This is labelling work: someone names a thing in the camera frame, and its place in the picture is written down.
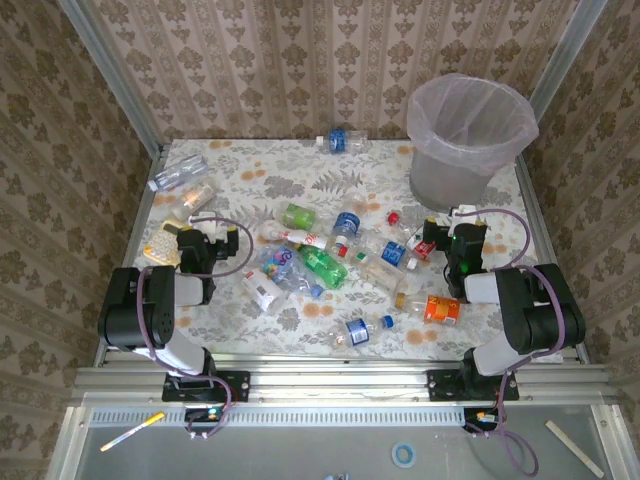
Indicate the bottle colourful label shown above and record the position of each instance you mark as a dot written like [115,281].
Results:
[280,265]

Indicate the clear bottle green white label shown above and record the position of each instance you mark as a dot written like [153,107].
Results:
[372,267]

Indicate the small controller board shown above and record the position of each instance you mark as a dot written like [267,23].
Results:
[207,414]
[482,417]

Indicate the floral patterned tablecloth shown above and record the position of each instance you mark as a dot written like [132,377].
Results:
[260,150]

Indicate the clear bottle with red cap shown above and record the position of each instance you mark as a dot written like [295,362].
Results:
[394,217]

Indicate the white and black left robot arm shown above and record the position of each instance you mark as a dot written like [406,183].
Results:
[135,310]

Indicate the green plastic bottle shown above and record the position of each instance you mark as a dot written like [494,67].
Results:
[322,265]

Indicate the clear bottle orange label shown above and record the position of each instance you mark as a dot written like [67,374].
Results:
[196,197]

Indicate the yellow calculator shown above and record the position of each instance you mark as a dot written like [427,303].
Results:
[160,247]

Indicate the bottle with white orange label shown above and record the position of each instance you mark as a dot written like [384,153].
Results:
[260,290]

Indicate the Pocari Sweat clear bottle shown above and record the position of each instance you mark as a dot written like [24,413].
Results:
[347,223]

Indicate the small metal clamp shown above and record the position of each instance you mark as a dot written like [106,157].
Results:
[340,476]

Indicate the clear bottle dark blue cap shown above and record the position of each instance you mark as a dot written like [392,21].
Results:
[180,172]

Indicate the blue tape roll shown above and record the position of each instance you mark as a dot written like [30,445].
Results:
[394,455]

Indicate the grey waste bin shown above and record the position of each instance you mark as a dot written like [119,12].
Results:
[440,185]

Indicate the translucent pink bin liner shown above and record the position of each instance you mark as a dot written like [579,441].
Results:
[425,125]

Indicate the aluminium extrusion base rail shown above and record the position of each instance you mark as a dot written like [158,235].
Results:
[340,382]

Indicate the aluminium frame post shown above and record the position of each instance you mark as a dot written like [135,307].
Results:
[114,75]
[570,50]

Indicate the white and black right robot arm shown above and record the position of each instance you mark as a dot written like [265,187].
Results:
[540,310]

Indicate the white flat stick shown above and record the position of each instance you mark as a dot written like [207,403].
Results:
[575,448]

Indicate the milky white bottle red print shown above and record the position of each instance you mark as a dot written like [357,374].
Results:
[300,237]

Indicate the orange label bottle tan cap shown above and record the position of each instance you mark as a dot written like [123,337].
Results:
[440,309]

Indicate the yellow and white pen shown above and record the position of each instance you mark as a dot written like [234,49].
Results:
[132,431]

